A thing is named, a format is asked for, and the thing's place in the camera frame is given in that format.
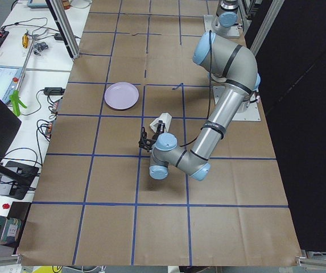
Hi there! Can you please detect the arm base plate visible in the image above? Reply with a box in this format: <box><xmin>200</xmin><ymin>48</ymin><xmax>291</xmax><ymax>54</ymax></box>
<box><xmin>203</xmin><ymin>15</ymin><xmax>240</xmax><ymax>39</ymax></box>
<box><xmin>212</xmin><ymin>85</ymin><xmax>262</xmax><ymax>122</ymax></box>

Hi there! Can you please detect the aluminium frame post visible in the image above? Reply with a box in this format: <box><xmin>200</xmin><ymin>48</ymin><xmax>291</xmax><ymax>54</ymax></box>
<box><xmin>46</xmin><ymin>0</ymin><xmax>80</xmax><ymax>59</ymax></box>

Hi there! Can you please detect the black power adapter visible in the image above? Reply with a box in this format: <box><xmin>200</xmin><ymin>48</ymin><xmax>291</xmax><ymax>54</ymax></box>
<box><xmin>43</xmin><ymin>87</ymin><xmax>65</xmax><ymax>96</ymax></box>

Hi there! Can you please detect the yellow handled tool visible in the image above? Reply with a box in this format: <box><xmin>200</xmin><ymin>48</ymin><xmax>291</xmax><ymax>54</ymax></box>
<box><xmin>22</xmin><ymin>34</ymin><xmax>29</xmax><ymax>48</ymax></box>

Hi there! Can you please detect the green plastic clamp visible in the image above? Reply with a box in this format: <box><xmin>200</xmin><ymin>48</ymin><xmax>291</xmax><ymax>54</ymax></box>
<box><xmin>9</xmin><ymin>90</ymin><xmax>27</xmax><ymax>117</ymax></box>

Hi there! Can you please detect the lavender round plate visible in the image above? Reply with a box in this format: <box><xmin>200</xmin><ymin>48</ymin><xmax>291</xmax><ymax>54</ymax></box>
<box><xmin>104</xmin><ymin>82</ymin><xmax>139</xmax><ymax>110</ymax></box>

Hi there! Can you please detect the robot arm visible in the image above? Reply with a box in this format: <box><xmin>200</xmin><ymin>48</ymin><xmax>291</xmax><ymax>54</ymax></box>
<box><xmin>212</xmin><ymin>0</ymin><xmax>239</xmax><ymax>37</ymax></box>
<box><xmin>139</xmin><ymin>31</ymin><xmax>259</xmax><ymax>181</ymax></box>

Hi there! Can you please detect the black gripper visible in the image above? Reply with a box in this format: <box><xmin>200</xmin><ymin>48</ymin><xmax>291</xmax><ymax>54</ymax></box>
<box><xmin>138</xmin><ymin>120</ymin><xmax>165</xmax><ymax>151</ymax></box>

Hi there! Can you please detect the white faceted cup with handle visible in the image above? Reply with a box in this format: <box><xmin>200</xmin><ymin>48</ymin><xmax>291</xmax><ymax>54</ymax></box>
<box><xmin>150</xmin><ymin>113</ymin><xmax>172</xmax><ymax>133</ymax></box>

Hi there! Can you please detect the long metal rod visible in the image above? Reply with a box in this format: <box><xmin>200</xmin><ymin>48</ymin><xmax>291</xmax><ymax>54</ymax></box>
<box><xmin>15</xmin><ymin>35</ymin><xmax>36</xmax><ymax>91</ymax></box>

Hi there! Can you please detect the blue teach pendant tablet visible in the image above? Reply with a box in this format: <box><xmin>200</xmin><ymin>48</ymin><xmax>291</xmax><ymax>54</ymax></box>
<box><xmin>0</xmin><ymin>65</ymin><xmax>22</xmax><ymax>105</ymax></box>

